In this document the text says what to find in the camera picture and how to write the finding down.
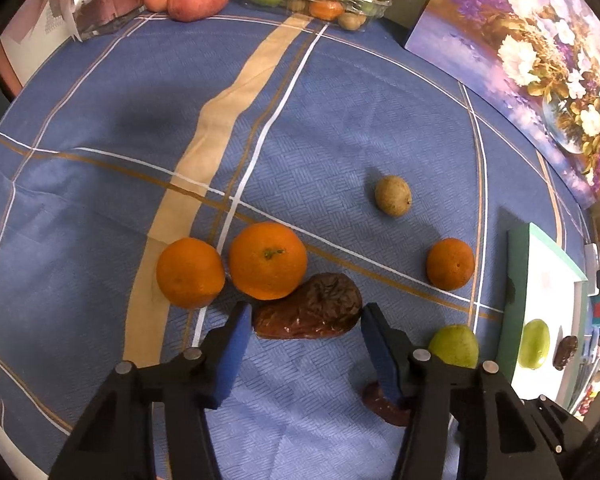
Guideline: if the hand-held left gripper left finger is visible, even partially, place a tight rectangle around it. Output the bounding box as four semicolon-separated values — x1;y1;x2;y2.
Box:
49;301;253;480

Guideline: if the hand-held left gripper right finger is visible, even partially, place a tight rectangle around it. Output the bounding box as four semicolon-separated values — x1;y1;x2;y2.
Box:
361;303;566;480

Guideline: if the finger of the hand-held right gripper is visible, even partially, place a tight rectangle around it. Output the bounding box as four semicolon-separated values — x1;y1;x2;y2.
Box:
522;394;592;480

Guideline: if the brown wrinkled date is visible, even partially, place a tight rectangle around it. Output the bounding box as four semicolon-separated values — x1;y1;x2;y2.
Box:
362;381;413;427
552;335;579;372

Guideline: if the green pear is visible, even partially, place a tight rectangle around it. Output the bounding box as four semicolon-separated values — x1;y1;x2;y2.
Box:
516;319;551;371
427;324;480;368

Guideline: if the dark wrinkled avocado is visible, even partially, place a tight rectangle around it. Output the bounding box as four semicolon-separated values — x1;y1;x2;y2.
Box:
252;272;364;340

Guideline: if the large orange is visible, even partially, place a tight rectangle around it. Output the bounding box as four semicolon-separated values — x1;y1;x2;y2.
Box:
228;221;309;301

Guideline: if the small orange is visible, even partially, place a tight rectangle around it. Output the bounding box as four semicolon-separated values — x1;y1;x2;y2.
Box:
426;238;476;291

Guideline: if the white tray with teal rim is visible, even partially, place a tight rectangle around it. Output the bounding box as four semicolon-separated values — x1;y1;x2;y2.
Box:
497;222;588;408

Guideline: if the white power strip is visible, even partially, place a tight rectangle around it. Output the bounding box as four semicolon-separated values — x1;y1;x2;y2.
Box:
583;242;600;301

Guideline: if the small brown kiwi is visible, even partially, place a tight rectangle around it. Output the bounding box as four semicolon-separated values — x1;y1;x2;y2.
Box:
337;10;368;31

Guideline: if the small tangerine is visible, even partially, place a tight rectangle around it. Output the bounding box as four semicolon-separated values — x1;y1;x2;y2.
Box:
307;0;343;22

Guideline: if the flower painting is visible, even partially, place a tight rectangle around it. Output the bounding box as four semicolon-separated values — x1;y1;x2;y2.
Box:
404;0;600;206

